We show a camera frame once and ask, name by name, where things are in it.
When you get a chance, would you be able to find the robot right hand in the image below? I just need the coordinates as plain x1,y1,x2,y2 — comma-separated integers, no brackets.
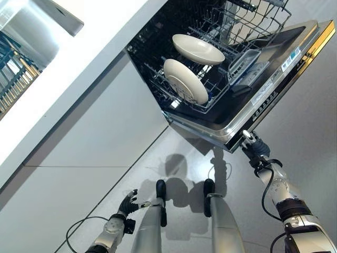
241,129,271,159

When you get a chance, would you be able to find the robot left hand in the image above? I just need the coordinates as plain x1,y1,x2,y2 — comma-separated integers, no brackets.
117,189,152,218

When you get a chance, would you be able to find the beige ceramic plate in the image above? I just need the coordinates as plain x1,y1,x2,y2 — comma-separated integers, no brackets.
163,58,209,105
172,34,226,66

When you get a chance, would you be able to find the white robot left leg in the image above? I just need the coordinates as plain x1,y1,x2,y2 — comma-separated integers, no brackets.
131,202,169,253

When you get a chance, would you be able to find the white robot leg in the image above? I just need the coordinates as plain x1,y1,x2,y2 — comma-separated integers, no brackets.
206,193,246,253
131,202,169,253

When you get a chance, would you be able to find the black robot left foot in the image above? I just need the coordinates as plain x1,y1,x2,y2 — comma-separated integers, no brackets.
155,179,168,228

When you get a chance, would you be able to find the black robot foot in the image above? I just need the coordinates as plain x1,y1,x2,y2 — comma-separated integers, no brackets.
203,178,215,218
155,179,168,228

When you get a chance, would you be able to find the black robot right foot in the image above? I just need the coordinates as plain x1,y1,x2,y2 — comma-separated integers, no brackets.
203,178,215,218

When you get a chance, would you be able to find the white robot right leg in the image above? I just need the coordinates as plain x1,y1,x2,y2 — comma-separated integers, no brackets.
206,193,246,253

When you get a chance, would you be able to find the black dish rack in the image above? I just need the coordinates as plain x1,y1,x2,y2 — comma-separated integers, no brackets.
0,33,43,120

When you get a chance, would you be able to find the stainless steel sink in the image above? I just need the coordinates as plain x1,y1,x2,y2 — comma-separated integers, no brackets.
0,0,85,122

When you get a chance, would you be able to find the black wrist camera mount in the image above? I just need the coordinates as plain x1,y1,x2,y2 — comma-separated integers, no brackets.
123,218,136,235
247,154,265,170

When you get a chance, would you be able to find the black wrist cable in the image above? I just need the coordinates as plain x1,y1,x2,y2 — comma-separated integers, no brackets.
261,159,288,253
65,216,112,253

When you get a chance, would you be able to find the dishwasher lower wire rack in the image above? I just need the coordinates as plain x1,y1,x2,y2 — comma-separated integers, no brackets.
143,25,265,114

